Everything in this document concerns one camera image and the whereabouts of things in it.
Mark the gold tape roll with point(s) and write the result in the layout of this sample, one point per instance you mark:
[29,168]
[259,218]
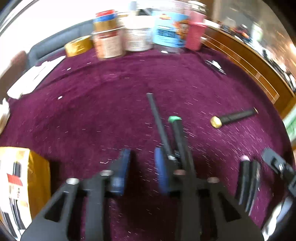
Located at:
[77,47]

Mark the white paper strips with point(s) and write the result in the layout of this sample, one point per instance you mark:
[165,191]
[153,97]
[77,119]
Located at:
[34,76]

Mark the red-blue capped bottle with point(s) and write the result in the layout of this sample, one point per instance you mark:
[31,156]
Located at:
[105,22]

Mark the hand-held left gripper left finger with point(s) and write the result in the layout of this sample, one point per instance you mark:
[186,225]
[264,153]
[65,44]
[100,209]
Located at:
[123,169]

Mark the green patterned panel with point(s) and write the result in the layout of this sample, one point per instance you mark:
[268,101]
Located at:
[291,126]

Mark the white supplement bottle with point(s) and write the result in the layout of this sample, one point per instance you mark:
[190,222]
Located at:
[137,37]

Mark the clear jar with white label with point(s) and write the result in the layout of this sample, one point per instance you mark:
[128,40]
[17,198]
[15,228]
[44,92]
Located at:
[108,45]

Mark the brown cushion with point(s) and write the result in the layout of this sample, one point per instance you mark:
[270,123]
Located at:
[16,62]

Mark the black marker with green cap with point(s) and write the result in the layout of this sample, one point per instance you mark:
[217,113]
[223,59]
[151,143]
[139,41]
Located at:
[179,136]

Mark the yellow cardboard box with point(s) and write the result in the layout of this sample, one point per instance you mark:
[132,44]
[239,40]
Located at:
[39,176]

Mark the black marker with gold caps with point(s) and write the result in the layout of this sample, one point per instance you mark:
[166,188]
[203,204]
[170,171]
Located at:
[233,117]

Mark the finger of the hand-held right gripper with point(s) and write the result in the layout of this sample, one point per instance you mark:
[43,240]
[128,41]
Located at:
[275,161]

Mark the clear jar with blue label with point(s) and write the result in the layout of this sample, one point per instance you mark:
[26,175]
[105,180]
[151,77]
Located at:
[168,30]

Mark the slim black pen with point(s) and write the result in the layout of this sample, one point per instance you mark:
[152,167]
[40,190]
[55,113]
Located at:
[159,125]

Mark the purple velvet tablecloth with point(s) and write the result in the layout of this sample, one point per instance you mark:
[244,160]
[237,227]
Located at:
[92,115]

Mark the black pen with pink tip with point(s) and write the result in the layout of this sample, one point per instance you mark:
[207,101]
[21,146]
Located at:
[242,183]

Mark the grey sofa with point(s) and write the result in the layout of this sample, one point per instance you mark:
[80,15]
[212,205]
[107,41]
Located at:
[46,49]

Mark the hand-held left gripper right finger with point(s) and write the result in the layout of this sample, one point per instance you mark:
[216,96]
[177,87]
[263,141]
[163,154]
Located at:
[160,172]

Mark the small black white packet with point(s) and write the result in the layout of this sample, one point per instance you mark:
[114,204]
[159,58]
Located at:
[215,66]

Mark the pink plastic container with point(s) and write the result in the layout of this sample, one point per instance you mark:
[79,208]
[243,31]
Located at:
[195,32]

